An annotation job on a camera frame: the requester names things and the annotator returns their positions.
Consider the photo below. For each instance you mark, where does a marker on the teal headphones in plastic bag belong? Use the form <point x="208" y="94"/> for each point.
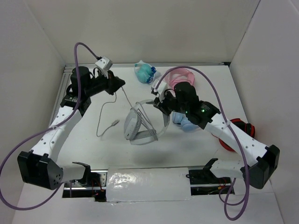
<point x="144" y="72"/>

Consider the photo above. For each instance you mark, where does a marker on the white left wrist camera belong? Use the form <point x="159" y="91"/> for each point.
<point x="104" y="63"/>

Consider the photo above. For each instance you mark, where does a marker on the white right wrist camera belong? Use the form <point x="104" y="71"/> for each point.
<point x="159" y="91"/>

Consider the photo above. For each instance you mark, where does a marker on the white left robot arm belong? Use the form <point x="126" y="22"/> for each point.
<point x="39" y="165"/>

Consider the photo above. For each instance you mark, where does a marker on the light blue headphones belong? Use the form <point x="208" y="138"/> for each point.
<point x="182" y="121"/>

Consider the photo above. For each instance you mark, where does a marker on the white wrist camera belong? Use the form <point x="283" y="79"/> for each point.
<point x="159" y="91"/>
<point x="104" y="63"/>

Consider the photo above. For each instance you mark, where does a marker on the white taped cover sheet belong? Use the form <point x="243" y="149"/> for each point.
<point x="148" y="185"/>

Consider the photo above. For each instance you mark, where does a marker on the aluminium frame rail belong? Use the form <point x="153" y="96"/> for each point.
<point x="67" y="71"/>

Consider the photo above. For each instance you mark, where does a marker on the pink headphones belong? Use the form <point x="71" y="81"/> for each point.
<point x="180" y="75"/>

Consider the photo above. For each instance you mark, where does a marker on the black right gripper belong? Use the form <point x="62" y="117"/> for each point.
<point x="161" y="105"/>

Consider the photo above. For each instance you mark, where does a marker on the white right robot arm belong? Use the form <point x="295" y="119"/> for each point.
<point x="261" y="160"/>

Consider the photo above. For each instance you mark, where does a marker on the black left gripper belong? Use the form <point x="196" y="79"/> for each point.
<point x="112" y="83"/>

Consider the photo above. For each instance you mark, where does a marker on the white grey headphones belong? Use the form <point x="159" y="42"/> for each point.
<point x="138" y="129"/>

